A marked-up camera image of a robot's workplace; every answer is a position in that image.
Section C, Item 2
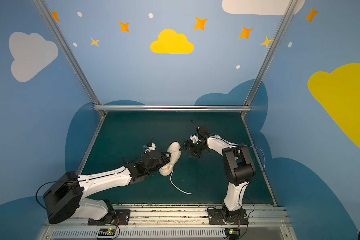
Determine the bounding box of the white knit sneaker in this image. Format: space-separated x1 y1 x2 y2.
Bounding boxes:
159 142 181 176

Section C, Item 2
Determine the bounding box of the white shoelace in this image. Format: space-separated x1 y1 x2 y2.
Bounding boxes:
169 166 193 195

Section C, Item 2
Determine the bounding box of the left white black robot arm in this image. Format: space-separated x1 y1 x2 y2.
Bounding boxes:
43 150 181 225

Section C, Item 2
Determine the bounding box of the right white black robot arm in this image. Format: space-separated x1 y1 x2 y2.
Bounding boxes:
180 135 257 224

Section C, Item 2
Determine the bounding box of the left small circuit board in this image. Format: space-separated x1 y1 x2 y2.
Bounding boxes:
97 228 118 240

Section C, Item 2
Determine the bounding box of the small circuit board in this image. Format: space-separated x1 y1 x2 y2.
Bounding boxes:
225 228 240 240
97 228 118 240

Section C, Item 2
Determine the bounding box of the right small circuit board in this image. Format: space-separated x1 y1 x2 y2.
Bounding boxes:
225 228 240 240

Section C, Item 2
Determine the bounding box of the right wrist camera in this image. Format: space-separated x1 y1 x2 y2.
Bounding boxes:
190 135 199 144

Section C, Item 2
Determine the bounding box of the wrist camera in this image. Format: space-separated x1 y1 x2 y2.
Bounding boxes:
143 143 156 153
190 135 199 144

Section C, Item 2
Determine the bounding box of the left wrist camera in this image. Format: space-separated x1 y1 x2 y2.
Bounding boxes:
143 143 156 153

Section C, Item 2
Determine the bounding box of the front aluminium rail base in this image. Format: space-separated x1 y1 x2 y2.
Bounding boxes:
38 205 297 240

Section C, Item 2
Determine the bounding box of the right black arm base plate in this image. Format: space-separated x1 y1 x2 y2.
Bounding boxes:
207 207 249 225

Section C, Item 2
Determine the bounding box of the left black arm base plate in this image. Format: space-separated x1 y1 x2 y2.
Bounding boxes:
87 210 131 226

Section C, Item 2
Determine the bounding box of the rear aluminium frame bar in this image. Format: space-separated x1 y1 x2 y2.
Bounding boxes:
94 105 251 112

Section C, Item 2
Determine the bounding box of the right aluminium frame post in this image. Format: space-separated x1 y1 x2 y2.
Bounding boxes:
240 0 300 120

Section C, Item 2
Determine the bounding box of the aluminium frame post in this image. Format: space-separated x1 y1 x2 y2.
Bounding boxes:
33 0 101 107
240 0 300 120

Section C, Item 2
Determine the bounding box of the left aluminium frame post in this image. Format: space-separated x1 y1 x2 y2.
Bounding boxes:
33 0 101 107

